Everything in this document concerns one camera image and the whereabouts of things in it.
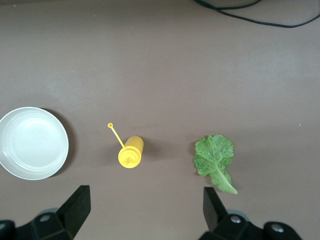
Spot beige round plate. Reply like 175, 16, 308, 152
0, 106, 70, 181

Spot yellow squeeze sauce bottle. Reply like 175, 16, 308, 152
107, 122, 145, 169

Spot green lettuce leaf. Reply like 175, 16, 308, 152
193, 134, 239, 195

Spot thin black cable loop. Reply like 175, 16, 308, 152
193, 0, 320, 29
199, 0, 262, 11

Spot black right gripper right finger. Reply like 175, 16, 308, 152
198, 186, 305, 240

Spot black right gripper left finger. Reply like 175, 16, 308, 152
0, 184, 91, 240

